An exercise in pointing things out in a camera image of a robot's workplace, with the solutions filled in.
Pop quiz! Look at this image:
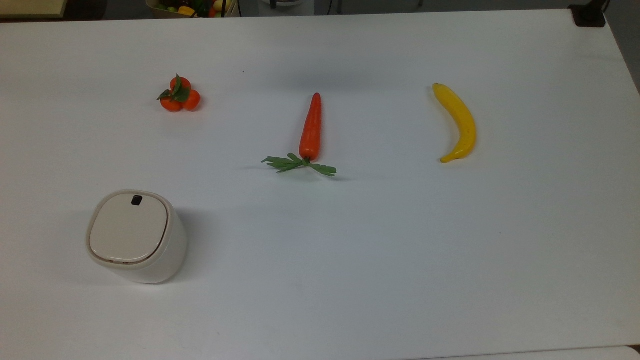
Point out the beige box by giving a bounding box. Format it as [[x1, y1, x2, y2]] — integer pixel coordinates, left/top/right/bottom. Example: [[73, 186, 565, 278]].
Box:
[[0, 0, 69, 19]]

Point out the cream garbage bin with lid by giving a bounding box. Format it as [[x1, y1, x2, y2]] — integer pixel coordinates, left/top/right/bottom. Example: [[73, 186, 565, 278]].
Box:
[[85, 189, 189, 285]]

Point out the basket of toy fruit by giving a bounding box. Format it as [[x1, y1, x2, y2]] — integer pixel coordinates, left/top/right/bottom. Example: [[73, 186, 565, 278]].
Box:
[[146, 0, 239, 19]]

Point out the toy tangerine cluster with leaves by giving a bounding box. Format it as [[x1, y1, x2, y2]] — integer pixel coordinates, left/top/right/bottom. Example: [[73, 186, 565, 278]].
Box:
[[157, 74, 202, 113]]

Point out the yellow toy banana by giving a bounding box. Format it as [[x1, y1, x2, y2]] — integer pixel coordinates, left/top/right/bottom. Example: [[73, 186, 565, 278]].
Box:
[[432, 82, 477, 164]]

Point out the orange toy carrot with leaves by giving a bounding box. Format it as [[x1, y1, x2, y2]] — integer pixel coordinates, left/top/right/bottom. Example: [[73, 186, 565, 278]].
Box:
[[261, 92, 338, 178]]

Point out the black stand base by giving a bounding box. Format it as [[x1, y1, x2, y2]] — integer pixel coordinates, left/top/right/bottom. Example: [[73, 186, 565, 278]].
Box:
[[569, 0, 609, 28]]

